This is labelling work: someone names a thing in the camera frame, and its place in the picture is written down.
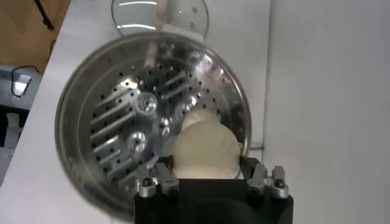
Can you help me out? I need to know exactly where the black floor bar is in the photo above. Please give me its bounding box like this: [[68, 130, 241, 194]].
[[33, 0, 55, 30]]

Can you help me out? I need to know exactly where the stainless steel steamer basket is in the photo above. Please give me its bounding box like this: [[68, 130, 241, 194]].
[[54, 24, 253, 222]]

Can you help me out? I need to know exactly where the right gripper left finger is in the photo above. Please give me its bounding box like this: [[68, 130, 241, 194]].
[[135, 155, 180, 198]]

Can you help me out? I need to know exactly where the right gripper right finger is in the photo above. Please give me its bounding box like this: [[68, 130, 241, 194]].
[[240, 155, 289, 199]]

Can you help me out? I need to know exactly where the glass pot lid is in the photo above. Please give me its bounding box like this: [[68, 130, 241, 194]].
[[111, 0, 210, 39]]

